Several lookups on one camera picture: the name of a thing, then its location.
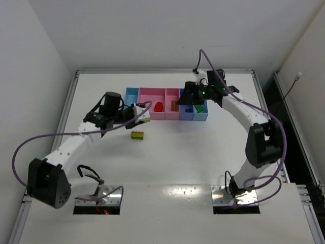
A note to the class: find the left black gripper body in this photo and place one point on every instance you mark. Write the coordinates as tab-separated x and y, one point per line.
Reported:
129	115

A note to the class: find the green lego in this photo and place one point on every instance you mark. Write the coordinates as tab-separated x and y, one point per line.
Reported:
199	108

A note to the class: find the tan lego brick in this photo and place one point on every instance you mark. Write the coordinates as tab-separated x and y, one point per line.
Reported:
174	106

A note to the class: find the lime and orange lego stack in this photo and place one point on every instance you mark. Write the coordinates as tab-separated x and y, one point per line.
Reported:
139	135

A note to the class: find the red apple lego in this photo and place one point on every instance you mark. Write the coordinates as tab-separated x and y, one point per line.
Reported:
159	107

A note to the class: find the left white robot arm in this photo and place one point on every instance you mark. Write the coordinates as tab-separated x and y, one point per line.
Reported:
48	177

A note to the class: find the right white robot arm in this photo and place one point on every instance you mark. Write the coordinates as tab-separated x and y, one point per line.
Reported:
264	145

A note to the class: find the small pink bin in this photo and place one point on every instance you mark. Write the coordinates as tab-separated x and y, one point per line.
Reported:
171	94

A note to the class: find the dark blue bin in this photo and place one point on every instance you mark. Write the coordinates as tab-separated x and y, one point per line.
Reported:
185	115

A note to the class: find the large pink bin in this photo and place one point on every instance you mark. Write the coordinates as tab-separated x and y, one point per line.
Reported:
154	95

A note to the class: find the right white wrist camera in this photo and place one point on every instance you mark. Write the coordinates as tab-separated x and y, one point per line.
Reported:
200	75

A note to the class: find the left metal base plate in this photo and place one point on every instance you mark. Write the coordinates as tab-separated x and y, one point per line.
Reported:
108	196

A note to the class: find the metal base plate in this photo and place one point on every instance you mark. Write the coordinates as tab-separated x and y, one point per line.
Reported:
220	198
108	196

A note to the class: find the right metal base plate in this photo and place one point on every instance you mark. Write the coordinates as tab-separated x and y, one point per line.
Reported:
220	198

